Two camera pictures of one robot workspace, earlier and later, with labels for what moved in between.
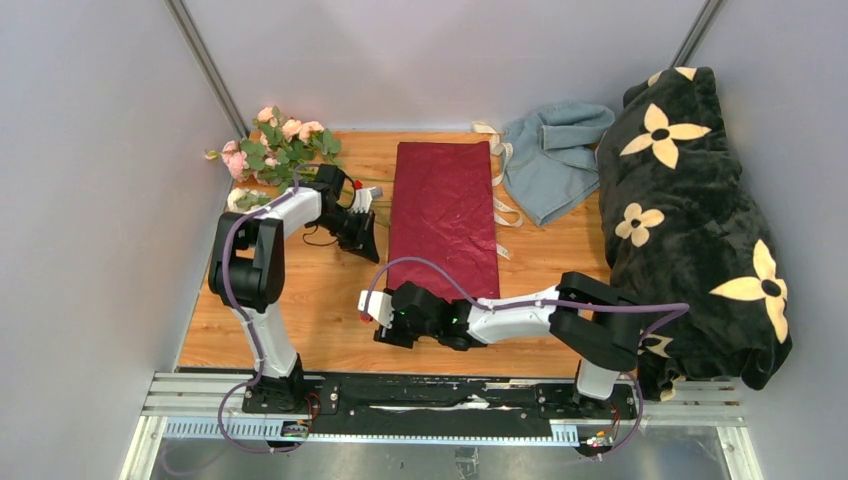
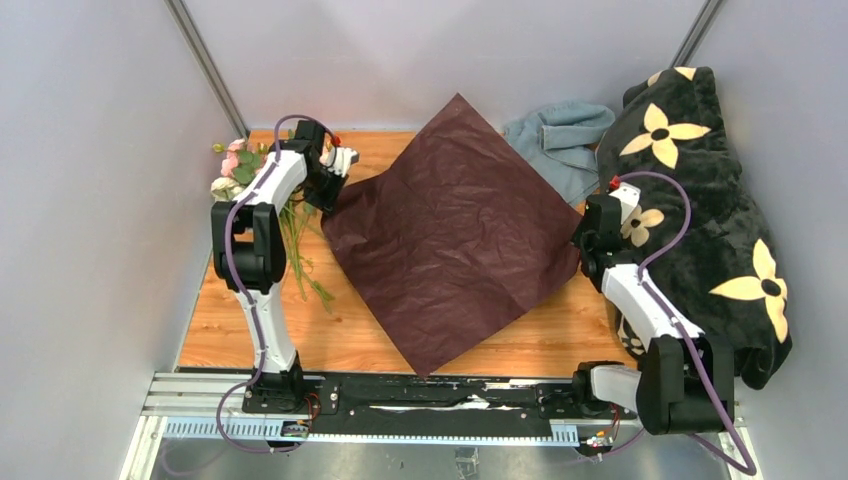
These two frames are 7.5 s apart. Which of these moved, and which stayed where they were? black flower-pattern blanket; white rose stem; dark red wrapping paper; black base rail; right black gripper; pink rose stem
Moved: right black gripper; dark red wrapping paper; white rose stem
Stayed: black base rail; black flower-pattern blanket; pink rose stem
